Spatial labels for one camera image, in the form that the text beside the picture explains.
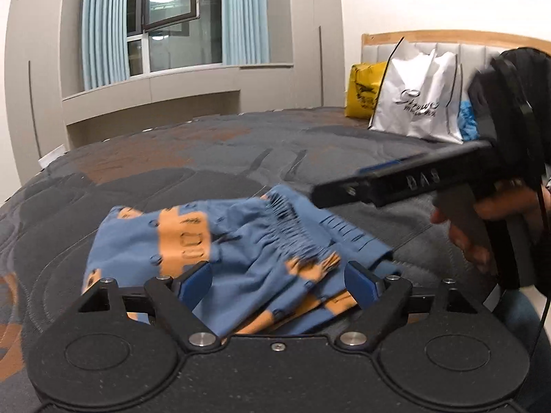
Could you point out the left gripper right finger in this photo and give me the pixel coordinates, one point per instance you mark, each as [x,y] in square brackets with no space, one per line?
[364,286]

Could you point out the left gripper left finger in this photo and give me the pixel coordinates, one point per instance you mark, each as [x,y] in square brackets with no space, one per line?
[193,285]

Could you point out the blue pants orange car print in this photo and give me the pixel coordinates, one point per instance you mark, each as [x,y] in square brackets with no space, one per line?
[278,262]

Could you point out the person's right hand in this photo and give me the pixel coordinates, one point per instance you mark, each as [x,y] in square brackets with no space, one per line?
[510,199]

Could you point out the blue plastic bag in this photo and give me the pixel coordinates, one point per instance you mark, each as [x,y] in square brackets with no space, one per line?
[467,122]

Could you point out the wooden padded headboard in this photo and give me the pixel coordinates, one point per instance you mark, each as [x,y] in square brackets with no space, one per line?
[474,49]

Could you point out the white paper shopping bag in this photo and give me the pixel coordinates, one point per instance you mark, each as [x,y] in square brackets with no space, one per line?
[420,95]

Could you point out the yellow shopping bag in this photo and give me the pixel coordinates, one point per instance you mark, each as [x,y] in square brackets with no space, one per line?
[365,80]

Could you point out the person's jeans leg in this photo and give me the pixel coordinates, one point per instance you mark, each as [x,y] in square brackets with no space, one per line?
[520,318]

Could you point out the grey orange quilted mattress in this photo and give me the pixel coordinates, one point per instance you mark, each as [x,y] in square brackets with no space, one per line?
[48,226]

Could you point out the beige built-in wardrobe unit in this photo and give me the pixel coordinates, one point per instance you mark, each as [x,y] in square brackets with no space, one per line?
[79,71]

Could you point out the light blue right curtain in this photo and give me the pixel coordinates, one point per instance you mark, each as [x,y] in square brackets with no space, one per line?
[244,32]

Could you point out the light blue curtain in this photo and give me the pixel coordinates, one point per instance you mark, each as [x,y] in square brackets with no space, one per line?
[104,51]
[244,32]

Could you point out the window with open pane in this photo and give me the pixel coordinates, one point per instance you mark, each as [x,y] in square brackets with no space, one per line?
[170,34]

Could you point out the light blue left curtain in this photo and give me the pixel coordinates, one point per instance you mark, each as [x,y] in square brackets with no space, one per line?
[104,51]

